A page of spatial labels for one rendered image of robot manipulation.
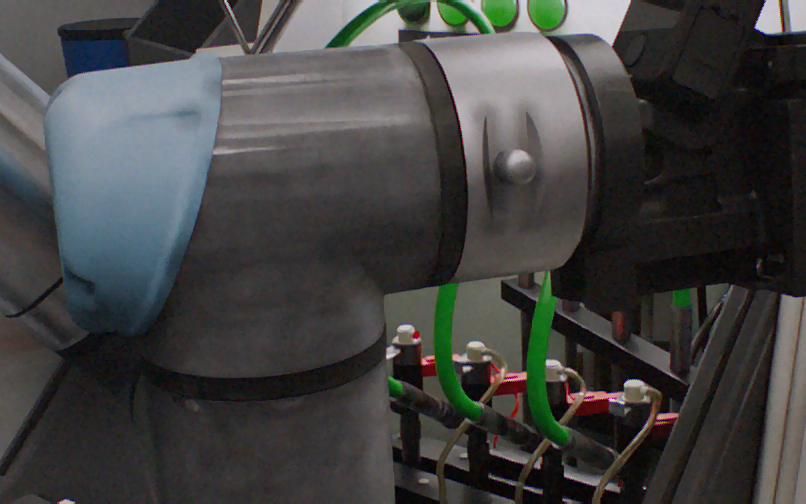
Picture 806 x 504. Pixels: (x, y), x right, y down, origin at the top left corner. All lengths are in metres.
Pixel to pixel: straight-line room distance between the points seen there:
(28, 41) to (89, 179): 7.78
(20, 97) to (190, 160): 0.15
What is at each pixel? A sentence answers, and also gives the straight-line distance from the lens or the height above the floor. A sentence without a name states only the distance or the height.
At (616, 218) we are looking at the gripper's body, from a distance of 0.38.
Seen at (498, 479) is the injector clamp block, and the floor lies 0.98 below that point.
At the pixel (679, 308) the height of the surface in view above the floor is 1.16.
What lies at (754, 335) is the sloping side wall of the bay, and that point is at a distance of 0.97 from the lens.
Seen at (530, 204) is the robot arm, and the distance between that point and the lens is 0.36.
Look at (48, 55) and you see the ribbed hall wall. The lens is 8.18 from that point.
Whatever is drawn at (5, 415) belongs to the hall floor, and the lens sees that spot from 4.01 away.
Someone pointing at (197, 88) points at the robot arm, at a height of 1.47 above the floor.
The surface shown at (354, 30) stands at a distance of 1.06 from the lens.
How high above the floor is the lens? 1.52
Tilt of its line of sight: 17 degrees down
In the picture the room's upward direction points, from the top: 3 degrees counter-clockwise
